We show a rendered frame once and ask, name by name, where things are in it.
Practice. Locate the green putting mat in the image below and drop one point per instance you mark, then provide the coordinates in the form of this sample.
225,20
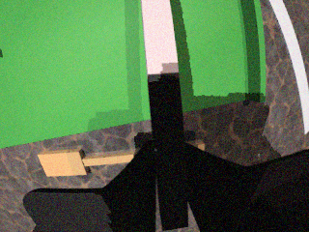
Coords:
71,66

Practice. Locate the white flat bar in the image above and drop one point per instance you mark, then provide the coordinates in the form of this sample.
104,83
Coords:
287,31

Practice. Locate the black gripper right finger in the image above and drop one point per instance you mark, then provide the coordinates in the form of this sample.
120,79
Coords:
221,193

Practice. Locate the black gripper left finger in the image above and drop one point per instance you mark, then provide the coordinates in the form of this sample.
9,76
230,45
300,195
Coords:
126,204

